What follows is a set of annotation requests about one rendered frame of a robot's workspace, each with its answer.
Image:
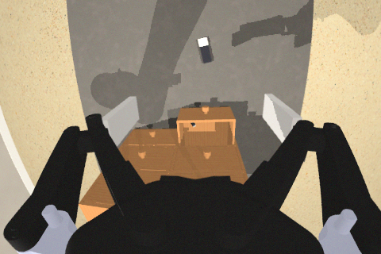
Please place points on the orange wooden chest of drawers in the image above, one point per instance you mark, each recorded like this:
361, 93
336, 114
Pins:
91, 211

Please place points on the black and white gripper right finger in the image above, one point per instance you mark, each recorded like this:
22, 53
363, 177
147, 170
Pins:
351, 219

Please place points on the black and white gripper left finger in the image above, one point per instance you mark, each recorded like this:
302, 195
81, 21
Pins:
46, 221

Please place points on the wooden drawer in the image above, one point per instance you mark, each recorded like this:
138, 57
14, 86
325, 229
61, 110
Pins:
154, 159
235, 176
100, 194
206, 131
223, 158
151, 137

